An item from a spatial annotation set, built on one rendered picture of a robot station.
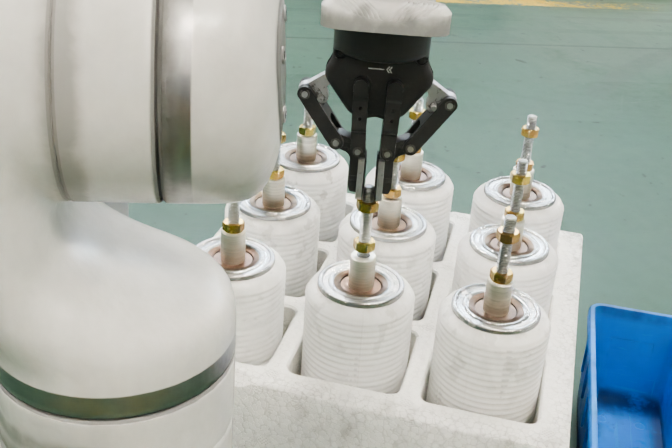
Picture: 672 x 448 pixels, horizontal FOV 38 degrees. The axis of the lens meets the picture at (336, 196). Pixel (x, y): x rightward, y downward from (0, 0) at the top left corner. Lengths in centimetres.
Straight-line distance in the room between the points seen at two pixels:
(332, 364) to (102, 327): 52
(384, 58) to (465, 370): 27
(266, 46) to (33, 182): 8
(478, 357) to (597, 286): 62
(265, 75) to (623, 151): 161
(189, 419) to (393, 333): 49
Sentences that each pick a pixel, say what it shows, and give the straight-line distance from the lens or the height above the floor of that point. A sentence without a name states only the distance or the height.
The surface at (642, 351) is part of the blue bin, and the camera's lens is 117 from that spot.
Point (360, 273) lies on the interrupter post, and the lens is 84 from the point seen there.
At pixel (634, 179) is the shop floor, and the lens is 178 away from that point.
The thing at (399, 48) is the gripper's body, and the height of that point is 48.
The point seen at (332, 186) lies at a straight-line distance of 106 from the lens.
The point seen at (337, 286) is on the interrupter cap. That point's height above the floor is 25.
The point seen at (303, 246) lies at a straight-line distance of 96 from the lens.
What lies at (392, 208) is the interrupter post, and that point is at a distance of 94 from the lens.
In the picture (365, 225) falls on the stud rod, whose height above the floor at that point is 31.
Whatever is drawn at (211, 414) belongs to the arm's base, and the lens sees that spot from 38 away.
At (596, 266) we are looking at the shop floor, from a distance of 147.
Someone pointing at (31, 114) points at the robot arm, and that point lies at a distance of 30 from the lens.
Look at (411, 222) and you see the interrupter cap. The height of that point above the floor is 25.
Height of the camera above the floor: 70
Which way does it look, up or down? 26 degrees down
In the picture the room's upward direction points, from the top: 4 degrees clockwise
